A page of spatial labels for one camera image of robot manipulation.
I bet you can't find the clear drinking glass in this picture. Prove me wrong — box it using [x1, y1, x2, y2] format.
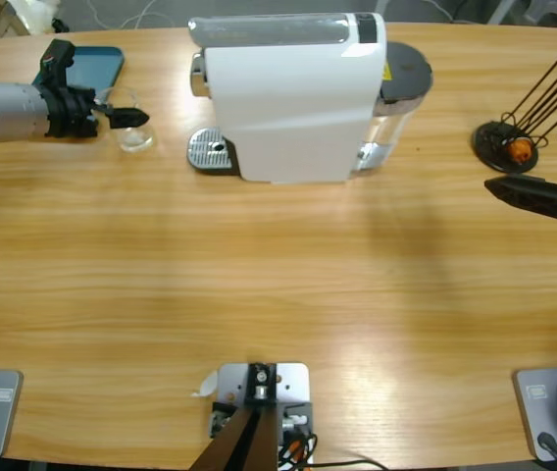
[104, 86, 156, 154]

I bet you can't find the chrome coffee machine lever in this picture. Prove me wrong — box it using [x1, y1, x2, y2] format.
[187, 13, 353, 46]

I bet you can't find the orange coffee capsule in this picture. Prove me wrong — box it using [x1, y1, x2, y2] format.
[507, 136, 534, 164]

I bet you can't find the white capsule coffee machine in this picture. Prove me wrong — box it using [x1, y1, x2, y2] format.
[187, 12, 434, 186]

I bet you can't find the teal plastic tray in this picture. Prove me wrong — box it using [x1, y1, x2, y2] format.
[32, 45, 127, 99]

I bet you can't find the metal slotted drip tray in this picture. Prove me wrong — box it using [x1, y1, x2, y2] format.
[187, 126, 240, 177]

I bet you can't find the white plastic bag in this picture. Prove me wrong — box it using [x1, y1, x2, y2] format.
[7, 0, 63, 34]

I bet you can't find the white tape scrap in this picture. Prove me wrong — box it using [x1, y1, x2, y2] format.
[189, 370, 220, 398]

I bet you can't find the black wire capsule holder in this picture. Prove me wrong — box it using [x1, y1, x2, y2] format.
[472, 31, 557, 174]

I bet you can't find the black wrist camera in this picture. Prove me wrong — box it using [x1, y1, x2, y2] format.
[32, 38, 76, 92]

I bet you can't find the white floor cable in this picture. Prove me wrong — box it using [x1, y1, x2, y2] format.
[84, 0, 194, 31]

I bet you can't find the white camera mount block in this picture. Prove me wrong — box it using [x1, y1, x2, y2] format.
[209, 361, 315, 471]

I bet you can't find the dark camera post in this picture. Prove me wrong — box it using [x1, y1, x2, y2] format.
[194, 362, 279, 471]

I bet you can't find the black cable at mount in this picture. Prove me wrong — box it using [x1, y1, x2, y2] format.
[278, 431, 387, 471]

